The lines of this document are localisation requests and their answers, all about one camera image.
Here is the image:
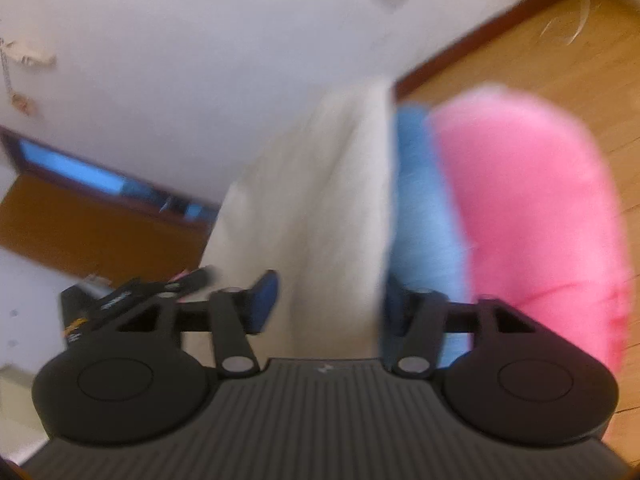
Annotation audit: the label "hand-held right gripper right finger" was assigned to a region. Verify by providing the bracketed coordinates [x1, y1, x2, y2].
[380, 280, 538, 378]

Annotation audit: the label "beige pants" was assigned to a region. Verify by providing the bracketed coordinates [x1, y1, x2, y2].
[182, 77, 396, 361]

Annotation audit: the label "beige hanging paper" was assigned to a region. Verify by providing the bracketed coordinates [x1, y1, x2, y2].
[0, 40, 57, 67]

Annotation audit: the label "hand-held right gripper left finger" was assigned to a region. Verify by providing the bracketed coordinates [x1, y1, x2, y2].
[117, 269, 281, 378]

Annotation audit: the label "wooden door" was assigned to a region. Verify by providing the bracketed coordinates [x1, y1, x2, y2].
[0, 175, 211, 286]

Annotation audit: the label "pale cable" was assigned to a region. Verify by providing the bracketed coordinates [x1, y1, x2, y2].
[540, 0, 596, 46]

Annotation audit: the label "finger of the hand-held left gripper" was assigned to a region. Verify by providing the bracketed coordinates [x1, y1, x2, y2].
[100, 266, 217, 316]

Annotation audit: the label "folded blue jeans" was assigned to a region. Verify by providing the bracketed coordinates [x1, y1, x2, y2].
[385, 105, 473, 366]

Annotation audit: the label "pink floral blanket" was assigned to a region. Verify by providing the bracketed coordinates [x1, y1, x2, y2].
[430, 85, 633, 376]

